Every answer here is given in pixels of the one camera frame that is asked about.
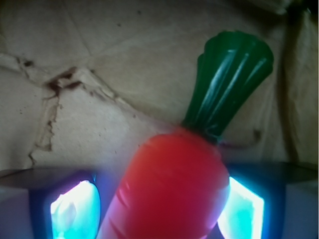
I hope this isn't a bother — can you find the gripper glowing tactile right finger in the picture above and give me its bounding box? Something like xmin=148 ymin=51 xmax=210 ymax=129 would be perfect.
xmin=217 ymin=162 xmax=319 ymax=239

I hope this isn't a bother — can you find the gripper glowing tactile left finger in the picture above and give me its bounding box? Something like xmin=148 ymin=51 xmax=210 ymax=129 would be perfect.
xmin=0 ymin=168 xmax=101 ymax=239

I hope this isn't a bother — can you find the orange toy carrot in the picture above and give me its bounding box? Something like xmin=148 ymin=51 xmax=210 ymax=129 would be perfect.
xmin=98 ymin=31 xmax=274 ymax=239

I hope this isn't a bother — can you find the brown paper bag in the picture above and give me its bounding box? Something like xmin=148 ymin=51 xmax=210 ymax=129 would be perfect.
xmin=0 ymin=0 xmax=319 ymax=171

